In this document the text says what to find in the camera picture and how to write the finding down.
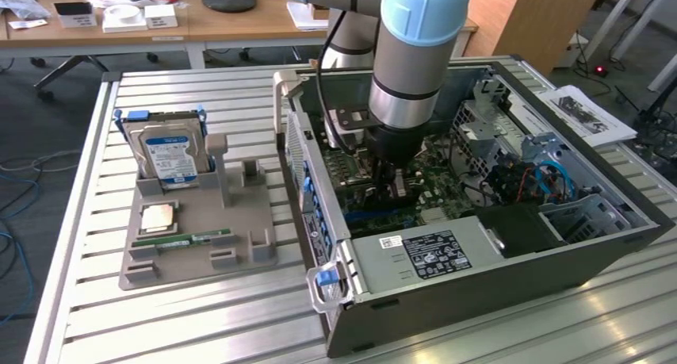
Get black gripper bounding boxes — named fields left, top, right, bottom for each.
left=367, top=124, right=429, bottom=171

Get graphics card with black fan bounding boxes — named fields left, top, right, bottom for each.
left=341, top=179, right=424, bottom=213

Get green motherboard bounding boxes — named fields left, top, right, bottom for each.
left=316, top=125, right=477, bottom=238

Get blue expansion slot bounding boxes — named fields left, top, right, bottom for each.
left=343, top=207, right=401, bottom=223

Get grey power supply unit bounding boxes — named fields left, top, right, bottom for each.
left=348, top=216, right=509, bottom=296

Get white papers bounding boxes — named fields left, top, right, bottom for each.
left=287, top=1, right=331, bottom=32

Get printed paper stack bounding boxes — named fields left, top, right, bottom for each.
left=536, top=84, right=640, bottom=148

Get silver disk bay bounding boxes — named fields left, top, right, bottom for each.
left=539, top=193, right=633, bottom=246

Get wooden cabinet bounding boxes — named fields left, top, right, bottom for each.
left=464, top=0, right=608, bottom=75

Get grey parts rack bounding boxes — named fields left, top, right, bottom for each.
left=119, top=132, right=281, bottom=292

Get open dark PC case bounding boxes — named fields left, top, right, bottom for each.
left=272, top=60, right=677, bottom=359

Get hard disk in blue carrier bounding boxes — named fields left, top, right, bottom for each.
left=113, top=104, right=208, bottom=193

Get wooden office desk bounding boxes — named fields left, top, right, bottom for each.
left=187, top=0, right=480, bottom=70
left=0, top=0, right=192, bottom=59

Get green RAM stick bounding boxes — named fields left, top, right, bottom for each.
left=131, top=228, right=233, bottom=249

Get CPU chip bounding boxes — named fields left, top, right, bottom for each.
left=137, top=203, right=177, bottom=234

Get white cube box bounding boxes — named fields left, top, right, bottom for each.
left=143, top=3, right=177, bottom=30

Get white flat box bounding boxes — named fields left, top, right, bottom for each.
left=100, top=17, right=149, bottom=34

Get white tape roll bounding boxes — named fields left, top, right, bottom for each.
left=104, top=5, right=141, bottom=24

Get black chair base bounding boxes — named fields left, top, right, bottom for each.
left=28, top=54, right=160, bottom=102

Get white box with black top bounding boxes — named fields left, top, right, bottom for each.
left=52, top=1, right=97, bottom=29

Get clear plastic bag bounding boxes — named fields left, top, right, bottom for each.
left=0, top=0, right=53, bottom=20

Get white wrist camera on bracket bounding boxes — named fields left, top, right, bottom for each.
left=323, top=108, right=383, bottom=151

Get black camera cable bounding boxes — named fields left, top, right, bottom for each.
left=316, top=9, right=356, bottom=153

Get blue wire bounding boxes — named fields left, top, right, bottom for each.
left=533, top=161, right=577, bottom=202

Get white desk frame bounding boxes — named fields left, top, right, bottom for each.
left=579, top=0, right=677, bottom=91

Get blue floor cable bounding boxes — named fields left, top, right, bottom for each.
left=0, top=173, right=41, bottom=321

